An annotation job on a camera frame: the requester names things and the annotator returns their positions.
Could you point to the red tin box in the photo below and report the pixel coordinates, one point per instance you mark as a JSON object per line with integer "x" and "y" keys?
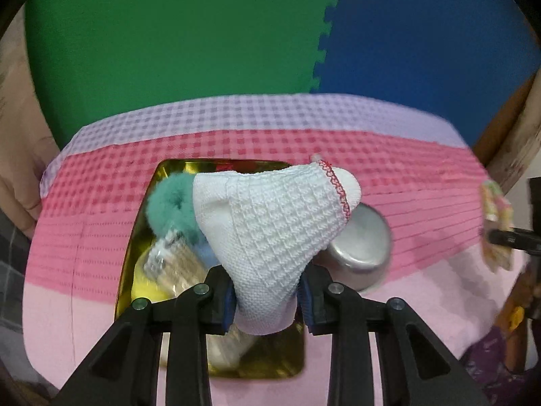
{"x": 139, "y": 237}

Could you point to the teal fluffy scrunchie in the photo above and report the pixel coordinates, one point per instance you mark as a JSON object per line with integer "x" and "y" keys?
{"x": 169, "y": 207}

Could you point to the white knitted sock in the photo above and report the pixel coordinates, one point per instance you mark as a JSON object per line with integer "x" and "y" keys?
{"x": 270, "y": 237}

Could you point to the green foam mat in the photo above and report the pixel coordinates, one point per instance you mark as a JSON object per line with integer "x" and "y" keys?
{"x": 169, "y": 29}

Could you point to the brown orange object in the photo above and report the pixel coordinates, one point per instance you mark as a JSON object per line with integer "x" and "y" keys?
{"x": 517, "y": 317}

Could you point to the blue foam mat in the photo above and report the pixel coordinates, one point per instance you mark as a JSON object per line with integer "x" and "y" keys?
{"x": 422, "y": 29}

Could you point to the wooden frame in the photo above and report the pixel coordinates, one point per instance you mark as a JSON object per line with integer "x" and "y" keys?
{"x": 515, "y": 135}

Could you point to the yellow and grey sock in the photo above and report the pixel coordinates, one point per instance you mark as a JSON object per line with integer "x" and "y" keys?
{"x": 146, "y": 287}

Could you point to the beige floral curtain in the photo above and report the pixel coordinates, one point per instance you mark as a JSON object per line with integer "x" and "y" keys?
{"x": 25, "y": 156}

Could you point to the light blue fluffy cloth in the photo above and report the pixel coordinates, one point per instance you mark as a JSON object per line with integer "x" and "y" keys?
{"x": 207, "y": 256}

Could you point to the pink checkered tablecloth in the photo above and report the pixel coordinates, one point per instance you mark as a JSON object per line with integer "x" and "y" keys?
{"x": 422, "y": 177}

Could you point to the pastel patterned cloth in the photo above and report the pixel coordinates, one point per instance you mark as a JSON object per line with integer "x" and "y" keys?
{"x": 494, "y": 203}

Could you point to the steel bowl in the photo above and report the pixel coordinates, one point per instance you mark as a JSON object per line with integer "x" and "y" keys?
{"x": 359, "y": 245}

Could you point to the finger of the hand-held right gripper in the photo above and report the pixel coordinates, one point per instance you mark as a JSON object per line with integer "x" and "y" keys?
{"x": 517, "y": 239}

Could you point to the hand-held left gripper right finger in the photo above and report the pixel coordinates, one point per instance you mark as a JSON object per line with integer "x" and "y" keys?
{"x": 305, "y": 304}

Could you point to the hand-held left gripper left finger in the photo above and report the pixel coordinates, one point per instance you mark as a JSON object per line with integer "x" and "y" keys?
{"x": 228, "y": 308}

